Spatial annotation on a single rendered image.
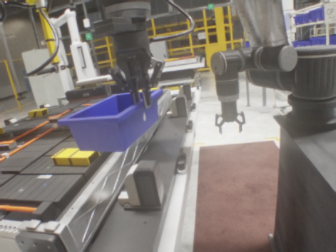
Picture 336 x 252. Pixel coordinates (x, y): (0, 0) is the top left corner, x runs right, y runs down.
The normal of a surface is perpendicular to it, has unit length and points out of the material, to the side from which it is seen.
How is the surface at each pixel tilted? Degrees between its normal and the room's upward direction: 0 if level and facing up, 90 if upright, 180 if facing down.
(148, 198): 90
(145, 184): 90
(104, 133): 95
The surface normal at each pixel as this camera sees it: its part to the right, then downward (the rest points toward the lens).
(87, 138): -0.29, 0.44
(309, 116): -0.70, 0.33
